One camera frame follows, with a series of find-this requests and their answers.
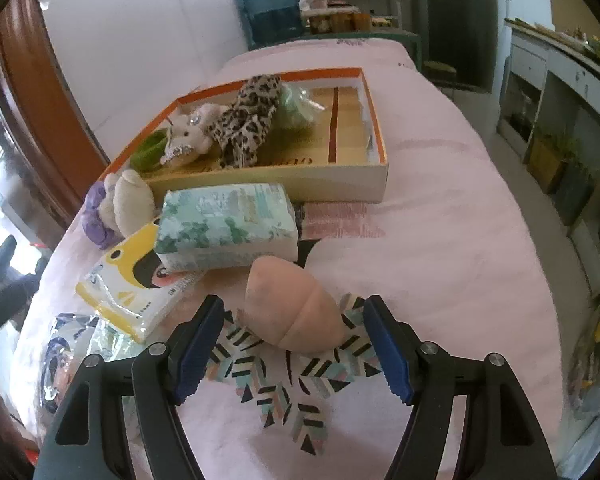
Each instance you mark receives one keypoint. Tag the plant in dark pot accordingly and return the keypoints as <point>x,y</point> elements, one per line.
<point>575,195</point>

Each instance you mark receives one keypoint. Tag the round wooden stool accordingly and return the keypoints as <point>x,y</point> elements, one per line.
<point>440,67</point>

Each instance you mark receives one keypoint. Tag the blue water jug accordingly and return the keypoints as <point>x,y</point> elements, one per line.
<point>270,5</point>

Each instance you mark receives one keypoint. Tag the green fuzzy headband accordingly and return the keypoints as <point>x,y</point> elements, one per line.
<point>147,152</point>

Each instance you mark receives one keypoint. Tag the green item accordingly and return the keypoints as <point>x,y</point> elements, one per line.
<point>295,107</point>

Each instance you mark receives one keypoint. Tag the leopard print scrunchie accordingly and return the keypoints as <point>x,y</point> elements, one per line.
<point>240,125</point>

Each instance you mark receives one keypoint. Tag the green print tissue pack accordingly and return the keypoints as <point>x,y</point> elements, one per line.
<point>220,220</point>

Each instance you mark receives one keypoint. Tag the yellow cartoon tissue pack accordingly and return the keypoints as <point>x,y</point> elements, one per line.
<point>130,285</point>

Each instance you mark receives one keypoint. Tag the peach soft sponge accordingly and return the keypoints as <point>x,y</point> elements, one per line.
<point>290,305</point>

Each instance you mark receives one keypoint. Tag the plant in yellow pot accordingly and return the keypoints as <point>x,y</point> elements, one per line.
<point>547,165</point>

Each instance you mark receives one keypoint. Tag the row of amber food jars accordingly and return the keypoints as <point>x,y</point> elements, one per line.
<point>340,22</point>

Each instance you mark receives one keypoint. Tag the dark refrigerator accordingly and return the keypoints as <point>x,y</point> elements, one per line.
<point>455,20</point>

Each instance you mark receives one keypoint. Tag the pink-bow plush bunny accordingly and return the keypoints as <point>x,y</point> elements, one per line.
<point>190,135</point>

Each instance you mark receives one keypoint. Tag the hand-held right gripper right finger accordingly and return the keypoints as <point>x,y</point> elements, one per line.
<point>387,355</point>

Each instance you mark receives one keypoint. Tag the purple dress plush bear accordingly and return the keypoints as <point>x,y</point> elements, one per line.
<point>130,200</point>

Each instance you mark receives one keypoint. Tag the brown wooden door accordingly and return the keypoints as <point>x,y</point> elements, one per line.
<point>25,85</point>

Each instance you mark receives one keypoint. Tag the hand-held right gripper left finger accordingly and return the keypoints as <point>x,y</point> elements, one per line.
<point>200,355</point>

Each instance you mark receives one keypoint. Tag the orange cardboard box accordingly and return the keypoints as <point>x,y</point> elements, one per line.
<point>280,180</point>

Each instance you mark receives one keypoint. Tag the blue white plastic packet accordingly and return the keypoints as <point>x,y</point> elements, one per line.
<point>65,350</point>

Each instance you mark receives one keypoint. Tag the grey kitchen counter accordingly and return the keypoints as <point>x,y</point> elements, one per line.
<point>570,75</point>

